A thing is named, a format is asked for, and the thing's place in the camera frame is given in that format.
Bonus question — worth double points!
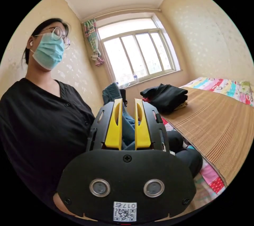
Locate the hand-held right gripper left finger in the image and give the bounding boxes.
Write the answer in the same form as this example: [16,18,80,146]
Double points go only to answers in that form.
[105,98,123,151]

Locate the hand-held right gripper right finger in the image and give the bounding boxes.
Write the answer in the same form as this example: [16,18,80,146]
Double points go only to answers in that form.
[135,98,151,151]

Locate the light blue jeans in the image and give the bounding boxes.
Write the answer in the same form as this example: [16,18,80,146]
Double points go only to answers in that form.
[102,82,141,150]

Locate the person's right forearm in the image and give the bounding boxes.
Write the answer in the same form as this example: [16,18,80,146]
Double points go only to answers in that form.
[53,192,70,215]

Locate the pile of clothes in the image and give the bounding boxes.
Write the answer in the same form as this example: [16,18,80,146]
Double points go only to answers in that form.
[140,83,188,114]

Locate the window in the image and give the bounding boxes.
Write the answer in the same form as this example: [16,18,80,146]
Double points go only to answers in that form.
[97,18,181,89]

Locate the checked pastel curtain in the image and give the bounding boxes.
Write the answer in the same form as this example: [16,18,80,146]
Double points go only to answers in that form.
[83,19,105,67]

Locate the person's body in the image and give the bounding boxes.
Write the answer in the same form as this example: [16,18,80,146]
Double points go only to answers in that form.
[0,18,203,217]

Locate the bed with woven mat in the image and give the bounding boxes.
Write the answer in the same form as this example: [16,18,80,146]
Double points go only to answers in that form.
[160,76,254,210]

